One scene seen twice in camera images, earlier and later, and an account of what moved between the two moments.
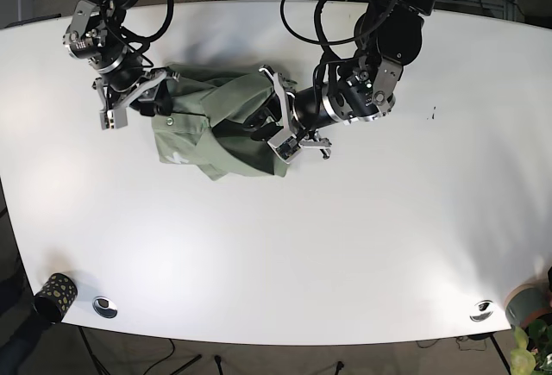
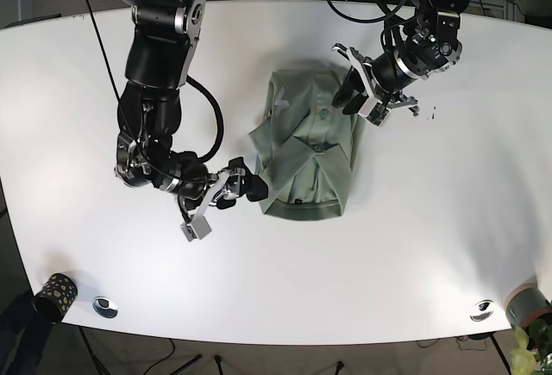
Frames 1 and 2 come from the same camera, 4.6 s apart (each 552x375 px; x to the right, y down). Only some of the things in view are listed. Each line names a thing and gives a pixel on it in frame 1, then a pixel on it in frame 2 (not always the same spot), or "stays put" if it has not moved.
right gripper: x=360 y=91 to x=431 y=49
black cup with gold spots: x=55 y=298 stays put
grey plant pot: x=529 y=303 stays put
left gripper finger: x=162 y=104 to x=223 y=203
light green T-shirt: x=208 y=128 to x=306 y=148
